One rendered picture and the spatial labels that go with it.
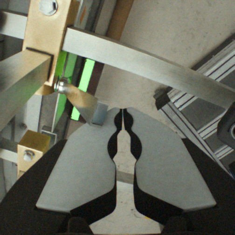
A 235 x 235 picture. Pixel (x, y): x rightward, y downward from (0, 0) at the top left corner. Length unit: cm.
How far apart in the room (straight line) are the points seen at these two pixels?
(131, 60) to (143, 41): 87
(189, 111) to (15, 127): 87
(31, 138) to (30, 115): 26
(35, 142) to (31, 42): 19
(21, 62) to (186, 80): 21
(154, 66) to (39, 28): 15
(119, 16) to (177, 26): 34
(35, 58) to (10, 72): 5
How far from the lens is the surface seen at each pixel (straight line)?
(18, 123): 66
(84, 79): 43
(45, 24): 25
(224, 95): 31
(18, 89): 18
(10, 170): 86
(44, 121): 51
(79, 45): 25
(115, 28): 102
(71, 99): 16
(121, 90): 119
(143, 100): 123
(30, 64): 21
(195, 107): 110
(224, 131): 21
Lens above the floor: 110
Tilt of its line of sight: 59 degrees down
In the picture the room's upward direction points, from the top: 179 degrees counter-clockwise
